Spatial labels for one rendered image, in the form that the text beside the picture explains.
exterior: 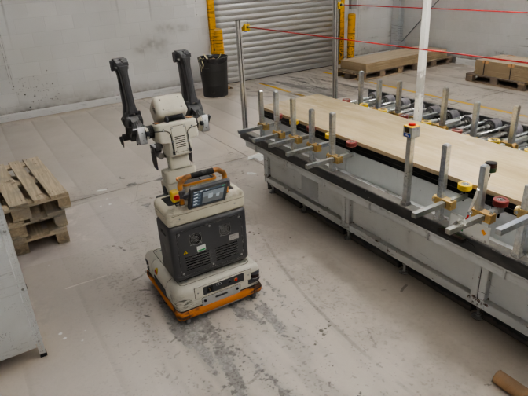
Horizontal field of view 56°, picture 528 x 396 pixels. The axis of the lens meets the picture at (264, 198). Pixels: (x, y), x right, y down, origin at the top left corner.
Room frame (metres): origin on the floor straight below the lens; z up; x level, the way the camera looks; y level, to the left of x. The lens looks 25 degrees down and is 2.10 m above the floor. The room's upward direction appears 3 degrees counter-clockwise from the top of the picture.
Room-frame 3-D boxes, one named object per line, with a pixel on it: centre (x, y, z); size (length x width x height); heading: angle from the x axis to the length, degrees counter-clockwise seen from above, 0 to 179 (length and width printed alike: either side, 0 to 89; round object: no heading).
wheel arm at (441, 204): (2.50, -1.00, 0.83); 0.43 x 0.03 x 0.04; 120
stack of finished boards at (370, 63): (10.70, -2.96, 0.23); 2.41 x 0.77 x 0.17; 122
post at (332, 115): (3.43, -0.52, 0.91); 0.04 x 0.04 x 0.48; 30
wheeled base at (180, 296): (2.99, 0.48, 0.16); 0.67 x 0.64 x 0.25; 29
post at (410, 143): (2.79, -0.89, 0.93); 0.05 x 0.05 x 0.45; 30
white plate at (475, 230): (2.36, -1.11, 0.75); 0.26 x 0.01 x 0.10; 30
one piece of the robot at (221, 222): (2.91, 0.43, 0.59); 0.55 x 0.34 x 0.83; 119
